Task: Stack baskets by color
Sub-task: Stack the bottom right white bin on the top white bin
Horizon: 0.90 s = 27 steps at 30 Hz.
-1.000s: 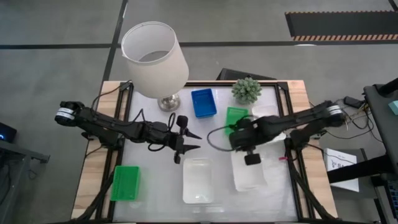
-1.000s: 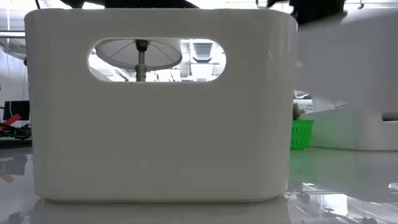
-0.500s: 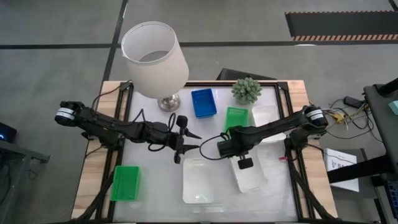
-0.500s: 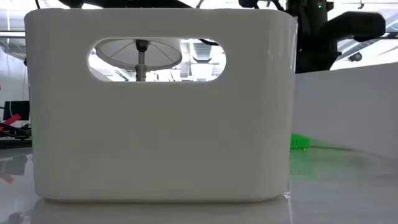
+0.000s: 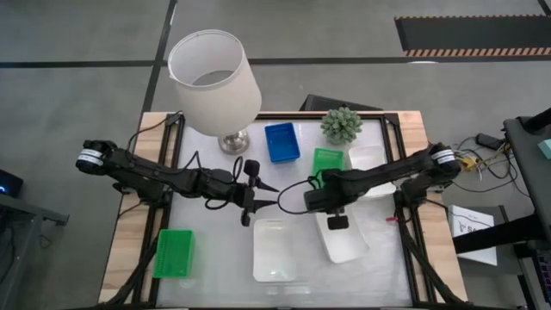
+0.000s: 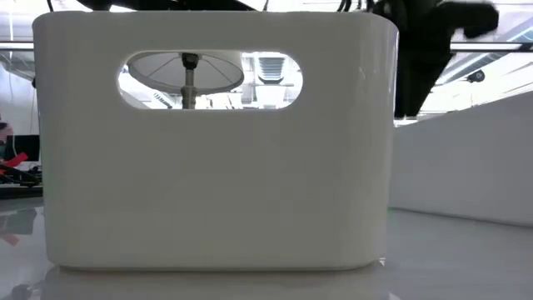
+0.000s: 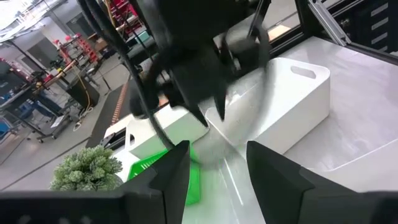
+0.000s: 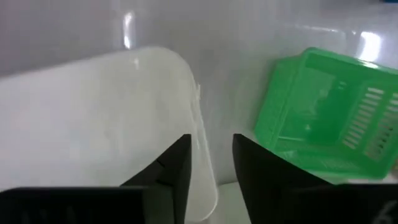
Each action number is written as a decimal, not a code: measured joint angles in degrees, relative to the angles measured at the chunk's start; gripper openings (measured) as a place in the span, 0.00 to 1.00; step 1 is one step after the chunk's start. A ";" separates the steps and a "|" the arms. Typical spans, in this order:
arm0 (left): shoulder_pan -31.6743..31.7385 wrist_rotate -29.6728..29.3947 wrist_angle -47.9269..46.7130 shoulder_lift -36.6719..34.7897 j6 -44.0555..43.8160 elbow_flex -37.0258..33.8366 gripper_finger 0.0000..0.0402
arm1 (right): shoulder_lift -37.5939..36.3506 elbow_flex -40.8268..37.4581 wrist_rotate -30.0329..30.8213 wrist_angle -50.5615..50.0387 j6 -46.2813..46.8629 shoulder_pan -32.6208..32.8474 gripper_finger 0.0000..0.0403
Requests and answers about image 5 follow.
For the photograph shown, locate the blue plastic mesh basket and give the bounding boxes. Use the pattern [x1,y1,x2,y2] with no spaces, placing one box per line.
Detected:
[263,121,301,164]

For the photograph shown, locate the tangled floor cables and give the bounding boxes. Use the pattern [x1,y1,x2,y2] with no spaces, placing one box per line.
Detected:
[451,136,531,199]

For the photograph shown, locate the potted green succulent plant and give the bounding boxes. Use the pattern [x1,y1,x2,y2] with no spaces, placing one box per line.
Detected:
[319,106,364,146]

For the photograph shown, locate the grey metal table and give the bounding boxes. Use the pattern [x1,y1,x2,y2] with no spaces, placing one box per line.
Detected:
[0,193,70,310]

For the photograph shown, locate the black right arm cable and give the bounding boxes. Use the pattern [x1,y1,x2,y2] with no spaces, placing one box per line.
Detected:
[276,176,320,216]

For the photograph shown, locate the black aluminium table frame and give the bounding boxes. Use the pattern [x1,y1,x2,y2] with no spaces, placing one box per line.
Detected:
[102,110,470,309]

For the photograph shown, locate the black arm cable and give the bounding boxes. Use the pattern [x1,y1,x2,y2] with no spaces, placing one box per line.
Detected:
[276,176,320,216]
[127,110,184,152]

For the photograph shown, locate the black power adapter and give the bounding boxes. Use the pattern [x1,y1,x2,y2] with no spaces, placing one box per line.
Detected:
[475,133,505,152]

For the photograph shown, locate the black metal beam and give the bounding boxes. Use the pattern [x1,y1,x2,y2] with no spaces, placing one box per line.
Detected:
[452,213,551,255]

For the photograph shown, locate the black speaker with blue light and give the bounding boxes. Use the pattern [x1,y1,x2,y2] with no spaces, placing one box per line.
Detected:
[0,169,25,199]

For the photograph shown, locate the white cardboard box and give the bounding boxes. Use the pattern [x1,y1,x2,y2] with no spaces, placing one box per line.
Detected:
[447,204,498,267]

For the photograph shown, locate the black chair back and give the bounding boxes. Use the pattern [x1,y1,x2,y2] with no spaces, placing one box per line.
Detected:
[300,94,384,112]

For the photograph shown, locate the black desk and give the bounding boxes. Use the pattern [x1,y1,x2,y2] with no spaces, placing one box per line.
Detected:
[502,107,551,242]

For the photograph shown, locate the white plastic basket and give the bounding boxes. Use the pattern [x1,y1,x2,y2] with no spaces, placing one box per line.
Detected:
[347,145,397,199]
[252,218,299,283]
[313,206,370,264]

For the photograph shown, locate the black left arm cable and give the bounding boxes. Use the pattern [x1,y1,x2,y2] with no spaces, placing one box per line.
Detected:
[127,110,184,152]

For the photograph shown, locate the table lamp with beige shade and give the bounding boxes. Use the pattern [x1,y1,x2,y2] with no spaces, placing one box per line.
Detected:
[166,28,263,156]

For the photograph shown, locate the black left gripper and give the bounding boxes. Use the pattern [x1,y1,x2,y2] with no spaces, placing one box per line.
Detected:
[214,158,280,228]

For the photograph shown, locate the black hazard-striped floor mat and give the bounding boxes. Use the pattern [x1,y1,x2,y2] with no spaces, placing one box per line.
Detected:
[394,15,551,58]

